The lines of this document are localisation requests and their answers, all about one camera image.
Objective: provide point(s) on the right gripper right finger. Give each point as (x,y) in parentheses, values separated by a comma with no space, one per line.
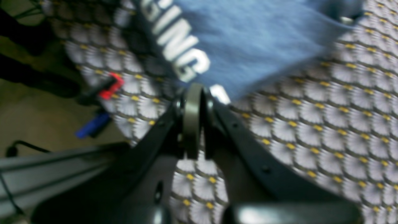
(261,189)

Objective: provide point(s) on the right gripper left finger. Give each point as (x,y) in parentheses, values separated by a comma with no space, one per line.
(136,187)

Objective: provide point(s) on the blue T-shirt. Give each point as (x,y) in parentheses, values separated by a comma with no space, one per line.
(235,47)

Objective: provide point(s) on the blue clamp behind table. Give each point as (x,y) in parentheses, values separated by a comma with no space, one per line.
(94,126)

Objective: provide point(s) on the fan-patterned table cloth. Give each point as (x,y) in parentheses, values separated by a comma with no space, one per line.
(335,123)

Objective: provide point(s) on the red black table clamp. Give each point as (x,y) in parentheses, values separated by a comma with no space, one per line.
(104,89)

